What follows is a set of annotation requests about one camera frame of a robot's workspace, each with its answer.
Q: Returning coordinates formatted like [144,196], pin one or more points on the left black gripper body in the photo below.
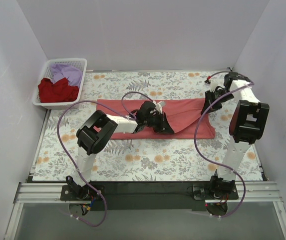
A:
[162,122]

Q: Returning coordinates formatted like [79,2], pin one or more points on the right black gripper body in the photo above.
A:
[212,97]

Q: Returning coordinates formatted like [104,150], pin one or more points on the salmon pink t shirt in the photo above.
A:
[183,116]

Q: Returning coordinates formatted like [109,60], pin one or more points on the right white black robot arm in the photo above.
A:
[246,127]

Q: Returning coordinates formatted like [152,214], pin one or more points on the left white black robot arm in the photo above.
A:
[96,132]

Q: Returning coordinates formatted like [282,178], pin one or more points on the lilac t shirt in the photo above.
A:
[71,73]

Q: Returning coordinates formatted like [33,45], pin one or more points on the dark red t shirt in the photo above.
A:
[59,91]

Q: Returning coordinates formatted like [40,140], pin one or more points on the white plastic basket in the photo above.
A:
[79,63]

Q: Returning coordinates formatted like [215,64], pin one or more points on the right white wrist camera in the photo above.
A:
[211,83]

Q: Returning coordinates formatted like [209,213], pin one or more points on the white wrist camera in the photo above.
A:
[211,83]
[159,105]

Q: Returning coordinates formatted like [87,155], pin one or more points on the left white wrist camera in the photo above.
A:
[159,105]

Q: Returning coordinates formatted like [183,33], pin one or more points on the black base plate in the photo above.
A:
[146,195]

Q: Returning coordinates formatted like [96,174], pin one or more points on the aluminium frame rail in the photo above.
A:
[38,213]

